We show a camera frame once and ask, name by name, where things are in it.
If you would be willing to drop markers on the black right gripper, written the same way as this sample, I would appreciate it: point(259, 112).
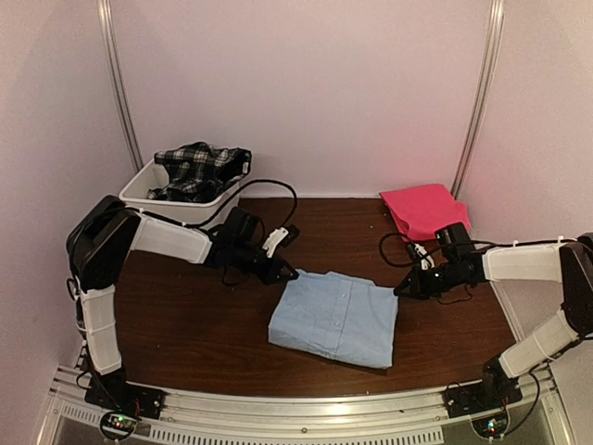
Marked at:
point(418, 290)

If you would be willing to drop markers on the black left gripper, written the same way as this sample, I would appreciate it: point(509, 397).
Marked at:
point(271, 274)

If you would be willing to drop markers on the light blue shirt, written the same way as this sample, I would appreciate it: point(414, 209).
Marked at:
point(337, 317)

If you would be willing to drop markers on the pink trousers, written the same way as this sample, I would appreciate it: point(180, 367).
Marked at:
point(420, 211)

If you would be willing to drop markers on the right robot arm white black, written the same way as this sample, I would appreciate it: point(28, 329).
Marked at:
point(545, 284)

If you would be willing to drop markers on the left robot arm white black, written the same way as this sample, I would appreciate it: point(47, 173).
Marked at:
point(101, 243)

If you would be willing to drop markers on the white plastic laundry bin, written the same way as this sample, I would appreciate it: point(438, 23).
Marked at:
point(152, 177)

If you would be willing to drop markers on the black white plaid garment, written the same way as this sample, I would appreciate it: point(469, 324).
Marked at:
point(200, 172)

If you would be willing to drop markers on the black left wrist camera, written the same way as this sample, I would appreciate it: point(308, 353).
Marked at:
point(240, 226)

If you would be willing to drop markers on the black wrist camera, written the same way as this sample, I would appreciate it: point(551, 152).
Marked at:
point(240, 226)
point(454, 241)

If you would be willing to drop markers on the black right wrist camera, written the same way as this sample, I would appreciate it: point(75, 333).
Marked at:
point(454, 241)

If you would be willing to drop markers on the front aluminium rail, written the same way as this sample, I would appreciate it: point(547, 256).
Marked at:
point(188, 417)

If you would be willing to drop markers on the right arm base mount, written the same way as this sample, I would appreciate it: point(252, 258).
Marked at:
point(486, 401)

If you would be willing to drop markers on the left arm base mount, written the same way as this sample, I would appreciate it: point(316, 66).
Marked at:
point(126, 404)

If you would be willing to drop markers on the right aluminium frame post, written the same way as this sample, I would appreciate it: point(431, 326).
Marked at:
point(494, 31)

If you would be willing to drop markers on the aluminium frame post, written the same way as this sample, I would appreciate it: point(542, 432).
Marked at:
point(118, 85)
point(494, 31)

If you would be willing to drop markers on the left aluminium frame post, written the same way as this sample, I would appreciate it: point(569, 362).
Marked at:
point(118, 85)

